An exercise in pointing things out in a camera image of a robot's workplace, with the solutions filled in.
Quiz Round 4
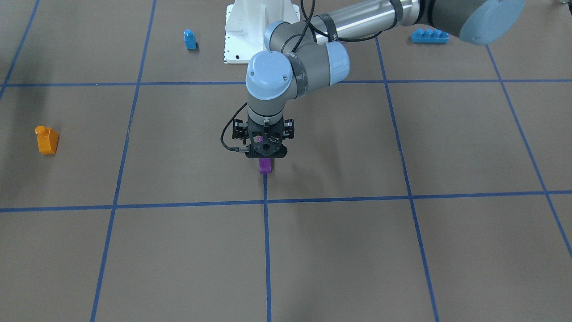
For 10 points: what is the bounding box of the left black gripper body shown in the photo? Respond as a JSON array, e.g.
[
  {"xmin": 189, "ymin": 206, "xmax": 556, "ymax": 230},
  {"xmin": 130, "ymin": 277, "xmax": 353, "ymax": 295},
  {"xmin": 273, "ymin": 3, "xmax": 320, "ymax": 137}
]
[{"xmin": 231, "ymin": 118, "xmax": 295, "ymax": 159}]

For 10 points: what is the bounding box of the purple trapezoid block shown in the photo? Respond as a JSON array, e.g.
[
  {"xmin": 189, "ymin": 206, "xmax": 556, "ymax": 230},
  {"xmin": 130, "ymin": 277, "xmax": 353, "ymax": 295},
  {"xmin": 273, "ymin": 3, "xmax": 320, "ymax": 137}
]
[{"xmin": 259, "ymin": 158, "xmax": 273, "ymax": 174}]

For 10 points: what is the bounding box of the orange trapezoid block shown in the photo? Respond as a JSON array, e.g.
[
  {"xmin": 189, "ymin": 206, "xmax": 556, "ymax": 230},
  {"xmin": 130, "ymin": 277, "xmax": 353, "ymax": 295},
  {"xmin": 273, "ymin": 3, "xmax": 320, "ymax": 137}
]
[{"xmin": 34, "ymin": 126, "xmax": 59, "ymax": 155}]

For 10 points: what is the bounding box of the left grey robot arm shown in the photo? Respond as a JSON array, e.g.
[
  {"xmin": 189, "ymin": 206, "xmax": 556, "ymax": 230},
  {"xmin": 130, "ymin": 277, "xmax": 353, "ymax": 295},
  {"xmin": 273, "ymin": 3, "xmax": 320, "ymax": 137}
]
[{"xmin": 226, "ymin": 0, "xmax": 525, "ymax": 159}]

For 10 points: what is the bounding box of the small blue block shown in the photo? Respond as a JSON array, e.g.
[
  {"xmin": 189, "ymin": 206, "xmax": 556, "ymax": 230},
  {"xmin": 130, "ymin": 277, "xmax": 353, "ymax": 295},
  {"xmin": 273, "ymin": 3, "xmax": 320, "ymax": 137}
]
[{"xmin": 183, "ymin": 29, "xmax": 198, "ymax": 50}]

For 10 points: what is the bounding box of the long blue studded block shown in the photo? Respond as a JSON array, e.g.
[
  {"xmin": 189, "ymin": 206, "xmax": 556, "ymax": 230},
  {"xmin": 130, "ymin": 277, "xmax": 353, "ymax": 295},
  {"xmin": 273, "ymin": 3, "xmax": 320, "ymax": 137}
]
[{"xmin": 411, "ymin": 28, "xmax": 450, "ymax": 43}]

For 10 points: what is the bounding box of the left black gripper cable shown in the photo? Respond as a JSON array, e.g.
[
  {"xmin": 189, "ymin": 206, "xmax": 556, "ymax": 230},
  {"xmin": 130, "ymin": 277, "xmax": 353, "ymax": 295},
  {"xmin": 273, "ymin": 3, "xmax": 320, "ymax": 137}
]
[{"xmin": 220, "ymin": 0, "xmax": 385, "ymax": 153}]

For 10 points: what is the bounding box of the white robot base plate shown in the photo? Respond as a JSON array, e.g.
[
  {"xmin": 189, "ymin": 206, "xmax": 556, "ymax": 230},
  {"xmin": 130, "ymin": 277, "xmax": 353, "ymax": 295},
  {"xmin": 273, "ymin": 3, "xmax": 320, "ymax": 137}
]
[{"xmin": 223, "ymin": 0, "xmax": 300, "ymax": 64}]

